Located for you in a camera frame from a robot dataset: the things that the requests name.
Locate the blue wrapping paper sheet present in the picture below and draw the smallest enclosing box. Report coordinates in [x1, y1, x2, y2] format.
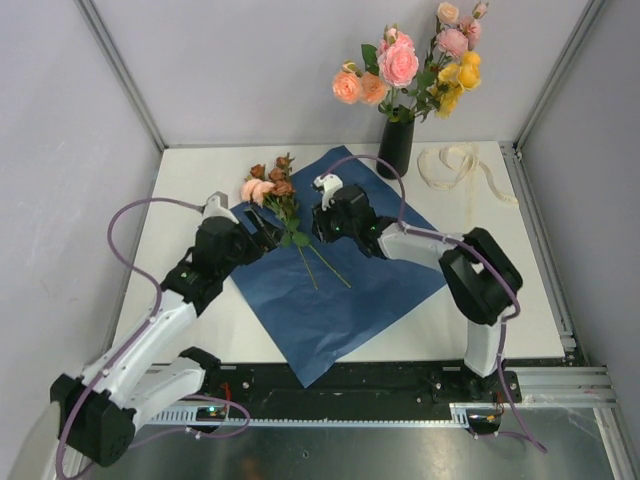
[229, 144, 447, 389]

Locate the cream printed ribbon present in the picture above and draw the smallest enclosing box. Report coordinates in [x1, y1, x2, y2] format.
[416, 143, 519, 206]

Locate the pink leafy flower stem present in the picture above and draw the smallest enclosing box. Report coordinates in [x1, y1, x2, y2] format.
[332, 61, 408, 122]

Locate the large pink rose stem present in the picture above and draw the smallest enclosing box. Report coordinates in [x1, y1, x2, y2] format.
[361, 24, 419, 122]

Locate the yellow rose stem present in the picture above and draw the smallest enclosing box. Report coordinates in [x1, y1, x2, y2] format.
[429, 51, 482, 119]

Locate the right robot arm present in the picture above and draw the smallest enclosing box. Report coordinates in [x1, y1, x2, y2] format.
[312, 174, 523, 401]

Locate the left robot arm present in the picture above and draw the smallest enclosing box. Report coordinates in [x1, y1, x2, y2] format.
[50, 207, 283, 467]

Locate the black cone vase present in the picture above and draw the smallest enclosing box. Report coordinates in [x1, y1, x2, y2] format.
[376, 120, 415, 180]

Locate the brown dried rose stem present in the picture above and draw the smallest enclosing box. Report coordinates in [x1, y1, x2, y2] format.
[244, 153, 351, 289]

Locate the small peach flower stem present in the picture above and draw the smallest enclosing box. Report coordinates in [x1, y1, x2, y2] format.
[240, 178, 275, 206]

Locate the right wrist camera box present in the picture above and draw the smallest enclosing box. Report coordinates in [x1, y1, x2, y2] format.
[312, 173, 343, 211]

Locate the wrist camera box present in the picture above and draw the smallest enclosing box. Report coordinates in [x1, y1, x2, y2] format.
[312, 173, 343, 211]
[202, 191, 239, 224]

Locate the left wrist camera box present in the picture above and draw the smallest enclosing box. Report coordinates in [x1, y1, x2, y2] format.
[202, 191, 239, 224]

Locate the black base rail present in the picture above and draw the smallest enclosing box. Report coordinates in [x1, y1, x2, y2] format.
[199, 361, 522, 422]

